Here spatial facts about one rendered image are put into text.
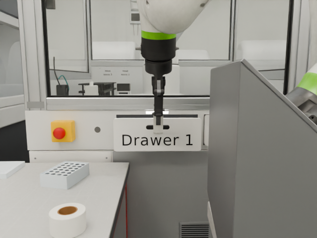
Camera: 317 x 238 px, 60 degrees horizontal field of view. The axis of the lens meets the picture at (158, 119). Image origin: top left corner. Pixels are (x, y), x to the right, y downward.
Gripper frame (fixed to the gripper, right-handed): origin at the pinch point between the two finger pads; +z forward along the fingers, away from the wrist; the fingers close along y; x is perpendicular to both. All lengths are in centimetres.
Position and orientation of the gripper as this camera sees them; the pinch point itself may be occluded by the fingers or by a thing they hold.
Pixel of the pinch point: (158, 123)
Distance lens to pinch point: 84.6
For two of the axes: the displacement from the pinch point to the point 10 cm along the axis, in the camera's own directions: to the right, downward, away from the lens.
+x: 10.0, 0.0, 0.2
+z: -0.1, 8.8, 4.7
